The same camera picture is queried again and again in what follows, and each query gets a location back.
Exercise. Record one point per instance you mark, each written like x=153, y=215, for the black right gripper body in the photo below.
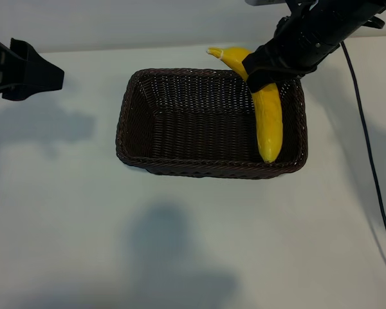
x=304, y=42

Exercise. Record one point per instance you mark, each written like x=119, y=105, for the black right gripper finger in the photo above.
x=267, y=82
x=263, y=62

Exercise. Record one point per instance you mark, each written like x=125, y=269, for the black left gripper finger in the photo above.
x=24, y=51
x=40, y=75

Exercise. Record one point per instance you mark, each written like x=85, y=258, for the dark brown wicker basket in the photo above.
x=193, y=135

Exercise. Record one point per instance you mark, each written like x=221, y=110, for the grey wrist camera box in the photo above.
x=265, y=2

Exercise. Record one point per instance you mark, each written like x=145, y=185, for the yellow banana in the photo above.
x=268, y=122

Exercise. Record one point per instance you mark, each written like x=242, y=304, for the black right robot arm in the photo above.
x=354, y=16

